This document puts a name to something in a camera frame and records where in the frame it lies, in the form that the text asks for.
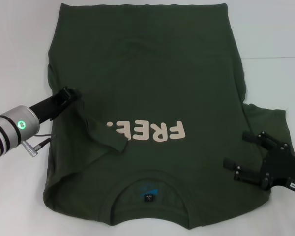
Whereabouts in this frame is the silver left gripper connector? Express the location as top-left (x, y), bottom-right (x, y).
top-left (21, 139), bottom-right (44, 158)

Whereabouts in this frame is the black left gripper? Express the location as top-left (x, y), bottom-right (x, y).
top-left (28, 86), bottom-right (83, 121)

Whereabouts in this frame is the dark green FREE t-shirt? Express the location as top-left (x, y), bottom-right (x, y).
top-left (43, 2), bottom-right (295, 227)

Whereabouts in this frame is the thin dark cable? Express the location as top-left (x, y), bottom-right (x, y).
top-left (34, 132), bottom-right (52, 147)

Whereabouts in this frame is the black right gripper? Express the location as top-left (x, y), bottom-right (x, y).
top-left (223, 132), bottom-right (295, 192)

